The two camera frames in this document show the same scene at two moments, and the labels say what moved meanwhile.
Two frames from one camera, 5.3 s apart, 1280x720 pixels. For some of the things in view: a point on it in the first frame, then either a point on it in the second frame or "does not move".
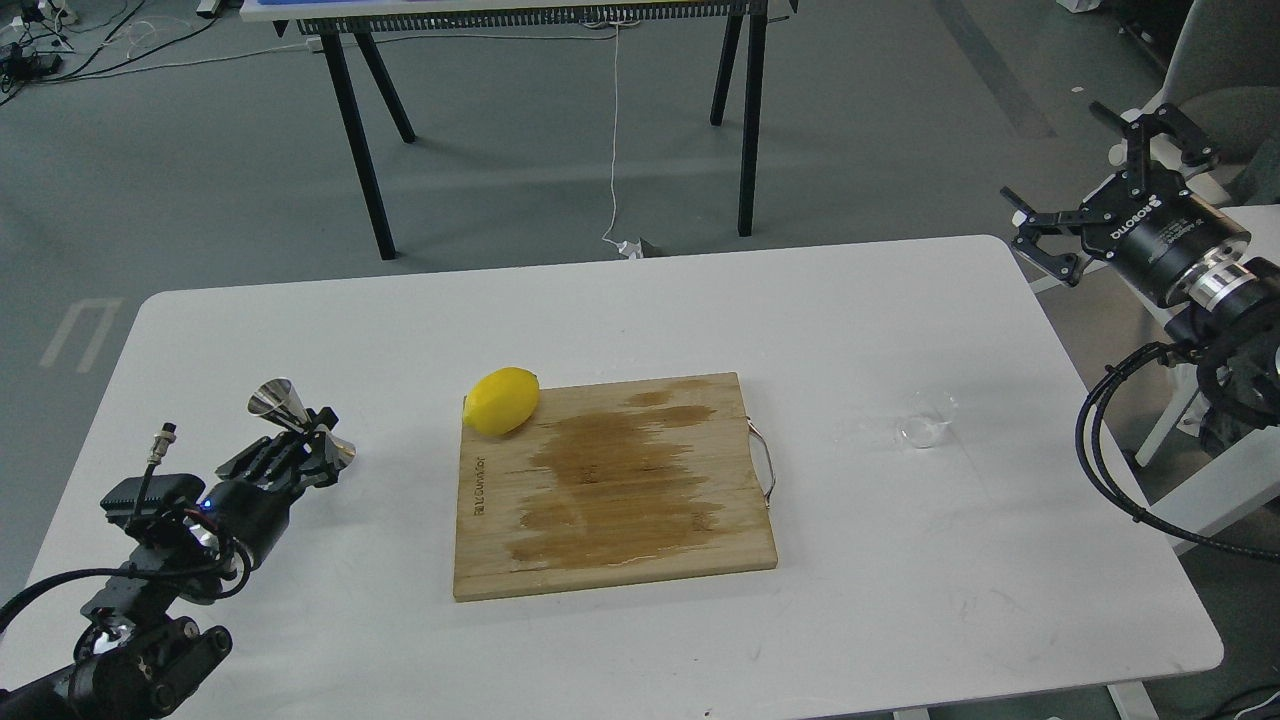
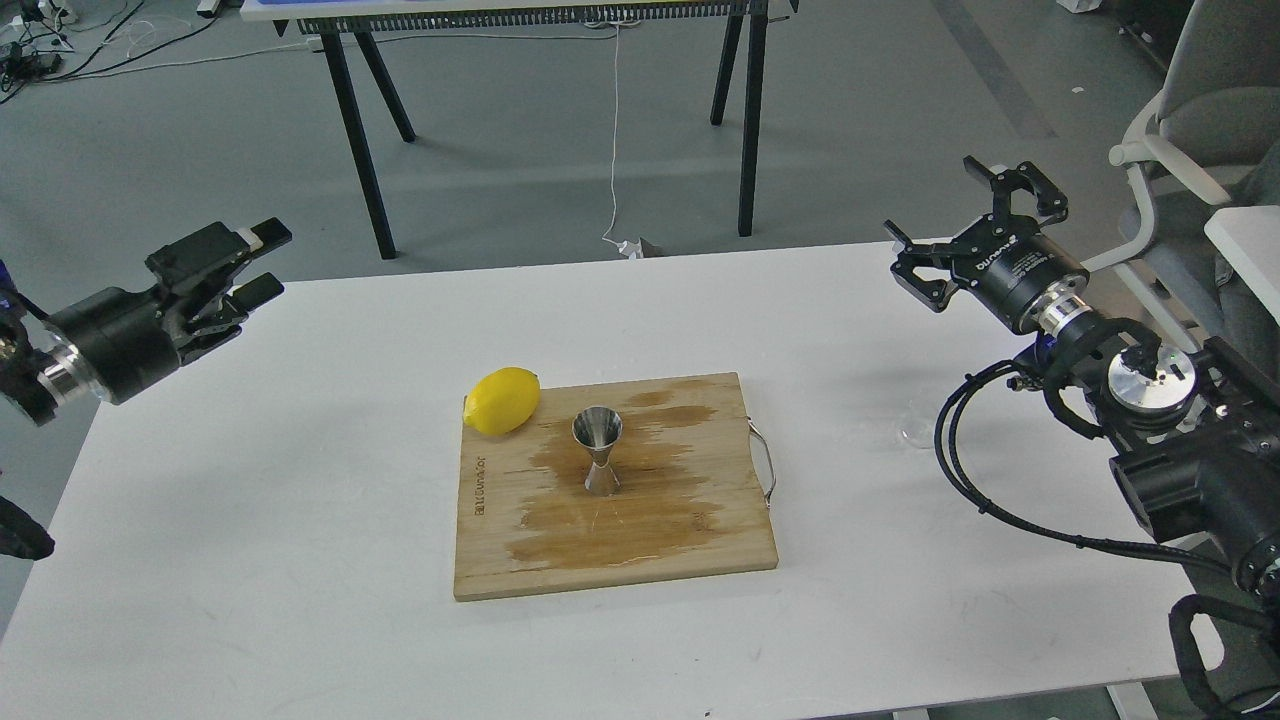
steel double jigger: x=277 y=397 → x=598 y=428
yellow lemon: x=501 y=400 does not move
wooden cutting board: x=609 y=485 does not move
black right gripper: x=1147 y=220 → x=1003 y=259
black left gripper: x=257 y=518 → x=119 y=338
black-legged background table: x=346 y=27 does not move
